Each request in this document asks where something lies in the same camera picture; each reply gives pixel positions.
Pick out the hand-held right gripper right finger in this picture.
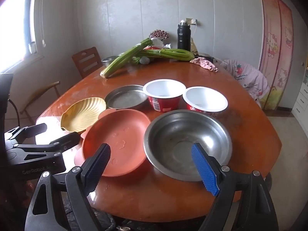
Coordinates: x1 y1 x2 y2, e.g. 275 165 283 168
191 143 284 231

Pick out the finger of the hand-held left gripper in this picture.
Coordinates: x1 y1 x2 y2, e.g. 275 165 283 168
4 123 48 147
14 132 80 160

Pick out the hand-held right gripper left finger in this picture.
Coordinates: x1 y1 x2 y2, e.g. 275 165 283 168
25 143 111 231

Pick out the yellow shell-shaped plate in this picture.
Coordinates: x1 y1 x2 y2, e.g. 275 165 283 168
60 97 107 133

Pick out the orange bear-shaped plate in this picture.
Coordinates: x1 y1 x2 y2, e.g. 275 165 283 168
74 108 152 177

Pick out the large steel bowl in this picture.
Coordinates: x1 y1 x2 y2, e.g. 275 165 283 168
144 109 233 182

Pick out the red instant noodle cup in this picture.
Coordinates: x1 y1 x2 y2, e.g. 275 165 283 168
182 87 228 119
143 79 187 113

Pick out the round steel pan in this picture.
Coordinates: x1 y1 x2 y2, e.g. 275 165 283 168
105 85 148 111

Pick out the light wooden armchair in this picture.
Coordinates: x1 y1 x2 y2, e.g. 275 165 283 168
19 80 60 116

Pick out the brown wooden chair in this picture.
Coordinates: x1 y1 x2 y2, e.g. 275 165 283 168
72 47 103 79

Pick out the small steel bowl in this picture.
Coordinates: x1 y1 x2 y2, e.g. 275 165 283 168
101 56 121 68

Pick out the celery bunch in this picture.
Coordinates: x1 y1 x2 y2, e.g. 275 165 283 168
100 38 154 79
131 49 195 65

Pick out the window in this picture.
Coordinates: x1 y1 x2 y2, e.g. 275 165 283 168
0 0 36 74

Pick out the pink strawberry print jacket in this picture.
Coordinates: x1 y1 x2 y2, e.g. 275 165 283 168
225 59 271 101

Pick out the pink cloth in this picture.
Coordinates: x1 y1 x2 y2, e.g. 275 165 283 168
190 57 219 73

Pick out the white cabinet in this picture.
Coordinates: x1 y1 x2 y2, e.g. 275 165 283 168
291 70 308 121

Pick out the black thermos bottle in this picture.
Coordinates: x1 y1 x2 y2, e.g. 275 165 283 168
177 19 191 52

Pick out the pink cartoon curtain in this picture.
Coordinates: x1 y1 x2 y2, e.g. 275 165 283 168
257 0 294 110

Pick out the white blind cord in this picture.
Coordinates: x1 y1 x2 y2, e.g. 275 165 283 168
40 0 47 47

